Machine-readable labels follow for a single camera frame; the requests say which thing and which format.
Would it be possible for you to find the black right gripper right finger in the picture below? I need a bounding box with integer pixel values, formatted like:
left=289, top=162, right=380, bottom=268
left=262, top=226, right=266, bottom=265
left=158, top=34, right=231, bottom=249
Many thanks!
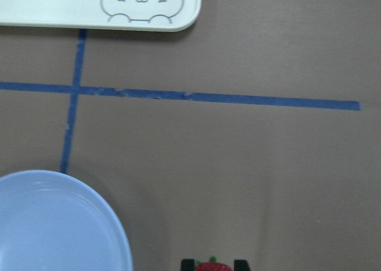
left=233, top=259, right=249, bottom=271

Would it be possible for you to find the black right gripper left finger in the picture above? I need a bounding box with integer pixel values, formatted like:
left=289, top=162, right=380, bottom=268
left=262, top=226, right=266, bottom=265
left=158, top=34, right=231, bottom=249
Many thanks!
left=180, top=258, right=195, bottom=271

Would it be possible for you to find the red strawberry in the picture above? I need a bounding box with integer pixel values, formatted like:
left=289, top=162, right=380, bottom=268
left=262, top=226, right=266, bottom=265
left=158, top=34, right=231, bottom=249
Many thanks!
left=194, top=256, right=233, bottom=271

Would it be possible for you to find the blue plate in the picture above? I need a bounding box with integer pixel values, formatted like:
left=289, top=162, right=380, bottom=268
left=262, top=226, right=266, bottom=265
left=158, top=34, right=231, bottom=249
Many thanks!
left=1, top=170, right=133, bottom=270

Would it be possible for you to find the cream bear tray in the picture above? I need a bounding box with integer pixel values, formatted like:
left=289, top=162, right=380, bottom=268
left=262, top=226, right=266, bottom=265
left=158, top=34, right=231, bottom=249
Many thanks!
left=1, top=0, right=202, bottom=32

